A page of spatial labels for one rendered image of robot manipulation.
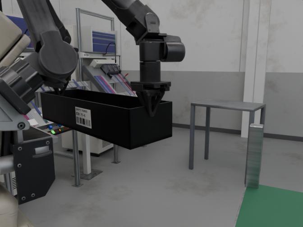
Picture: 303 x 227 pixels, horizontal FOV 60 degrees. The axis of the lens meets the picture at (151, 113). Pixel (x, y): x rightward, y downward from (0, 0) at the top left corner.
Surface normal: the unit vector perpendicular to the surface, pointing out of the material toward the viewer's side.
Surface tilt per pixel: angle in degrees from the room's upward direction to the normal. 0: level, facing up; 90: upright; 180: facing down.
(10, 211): 90
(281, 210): 0
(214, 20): 90
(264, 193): 0
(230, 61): 90
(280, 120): 90
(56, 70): 69
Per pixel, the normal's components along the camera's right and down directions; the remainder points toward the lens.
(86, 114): -0.71, 0.15
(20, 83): 0.61, 0.00
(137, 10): 0.42, -0.15
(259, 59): -0.45, 0.17
